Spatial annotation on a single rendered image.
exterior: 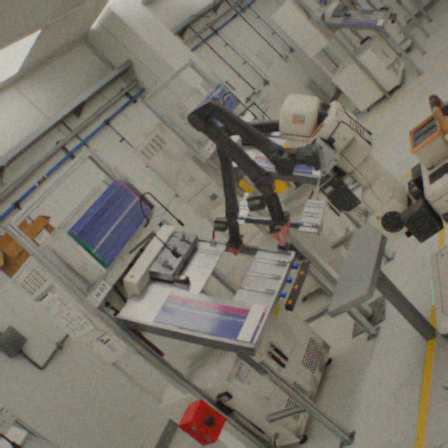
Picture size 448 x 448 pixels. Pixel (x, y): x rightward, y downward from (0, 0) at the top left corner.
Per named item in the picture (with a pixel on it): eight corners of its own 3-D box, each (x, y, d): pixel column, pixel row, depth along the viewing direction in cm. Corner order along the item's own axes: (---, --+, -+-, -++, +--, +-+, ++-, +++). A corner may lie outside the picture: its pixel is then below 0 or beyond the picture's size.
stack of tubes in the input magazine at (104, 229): (152, 209, 310) (118, 176, 305) (108, 267, 273) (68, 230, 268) (141, 220, 319) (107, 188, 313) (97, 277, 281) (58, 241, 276)
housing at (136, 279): (179, 246, 322) (176, 225, 314) (141, 303, 286) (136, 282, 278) (167, 243, 325) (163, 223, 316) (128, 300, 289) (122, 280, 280)
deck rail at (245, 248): (295, 260, 300) (295, 251, 297) (294, 263, 299) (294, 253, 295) (174, 241, 324) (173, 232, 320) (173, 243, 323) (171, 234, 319)
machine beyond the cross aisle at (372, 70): (429, 48, 680) (332, -66, 642) (426, 70, 620) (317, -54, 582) (354, 106, 769) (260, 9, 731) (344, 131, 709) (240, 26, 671)
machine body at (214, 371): (337, 351, 331) (269, 287, 319) (308, 446, 280) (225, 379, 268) (267, 381, 374) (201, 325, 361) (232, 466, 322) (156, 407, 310)
